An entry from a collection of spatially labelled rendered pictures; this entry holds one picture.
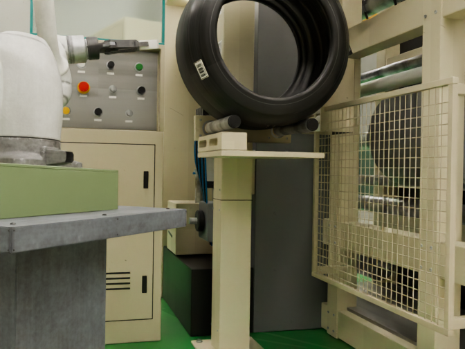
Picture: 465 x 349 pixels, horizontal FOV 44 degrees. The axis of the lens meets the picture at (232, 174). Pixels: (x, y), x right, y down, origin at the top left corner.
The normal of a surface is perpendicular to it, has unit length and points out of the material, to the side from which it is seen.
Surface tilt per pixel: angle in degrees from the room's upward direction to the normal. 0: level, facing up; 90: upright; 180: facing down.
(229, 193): 90
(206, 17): 88
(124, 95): 90
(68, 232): 90
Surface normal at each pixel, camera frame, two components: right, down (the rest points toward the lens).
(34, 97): 0.59, -0.01
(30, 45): 0.50, -0.44
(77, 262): 0.89, 0.02
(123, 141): 0.27, 0.01
